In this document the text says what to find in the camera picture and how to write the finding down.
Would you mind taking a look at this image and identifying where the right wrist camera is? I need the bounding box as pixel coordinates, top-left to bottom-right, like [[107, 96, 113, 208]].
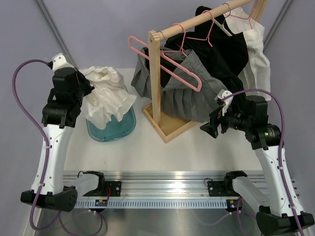
[[215, 89, 233, 116]]

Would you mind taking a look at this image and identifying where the wooden clothes rack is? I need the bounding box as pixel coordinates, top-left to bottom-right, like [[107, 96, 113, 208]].
[[142, 0, 269, 145]]

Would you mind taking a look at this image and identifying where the teal plastic basin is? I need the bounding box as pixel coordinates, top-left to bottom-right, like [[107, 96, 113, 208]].
[[85, 107, 136, 142]]

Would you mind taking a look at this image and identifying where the pink hanger with grey skirt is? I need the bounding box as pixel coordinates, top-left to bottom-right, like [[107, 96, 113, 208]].
[[159, 22, 189, 58]]

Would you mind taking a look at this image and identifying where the white slotted cable duct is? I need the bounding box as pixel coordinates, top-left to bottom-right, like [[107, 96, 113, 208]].
[[75, 199, 227, 209]]

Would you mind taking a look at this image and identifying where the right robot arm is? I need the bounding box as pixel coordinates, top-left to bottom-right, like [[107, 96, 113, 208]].
[[200, 95, 315, 236]]

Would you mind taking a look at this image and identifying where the grey pleated skirt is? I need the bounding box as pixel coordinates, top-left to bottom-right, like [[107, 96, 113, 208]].
[[131, 49, 228, 123]]

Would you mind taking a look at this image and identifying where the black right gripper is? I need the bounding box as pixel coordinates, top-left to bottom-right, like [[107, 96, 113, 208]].
[[200, 102, 252, 138]]

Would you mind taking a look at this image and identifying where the pink hanger with white garment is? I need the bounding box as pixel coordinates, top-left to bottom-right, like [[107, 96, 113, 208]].
[[222, 2, 255, 29]]

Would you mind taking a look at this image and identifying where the white garment on rack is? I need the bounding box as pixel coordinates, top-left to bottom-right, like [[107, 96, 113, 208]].
[[226, 7, 271, 92]]

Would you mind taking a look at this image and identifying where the black garment on rack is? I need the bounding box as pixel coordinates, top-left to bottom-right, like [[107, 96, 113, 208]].
[[159, 6, 253, 116]]

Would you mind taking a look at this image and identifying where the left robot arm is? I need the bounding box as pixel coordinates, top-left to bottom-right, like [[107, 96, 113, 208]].
[[21, 67, 106, 212]]

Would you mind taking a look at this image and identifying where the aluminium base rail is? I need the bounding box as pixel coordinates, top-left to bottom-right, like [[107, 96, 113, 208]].
[[63, 173, 274, 200]]

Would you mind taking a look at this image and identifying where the white skirt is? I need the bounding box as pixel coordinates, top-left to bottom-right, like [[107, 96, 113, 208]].
[[79, 66, 136, 129]]

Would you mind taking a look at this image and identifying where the pink clothes hanger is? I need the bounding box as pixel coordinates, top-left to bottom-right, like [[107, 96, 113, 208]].
[[128, 30, 203, 93]]

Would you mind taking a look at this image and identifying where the pink hanger with black garment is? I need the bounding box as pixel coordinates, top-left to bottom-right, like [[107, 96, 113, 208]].
[[186, 10, 215, 47]]

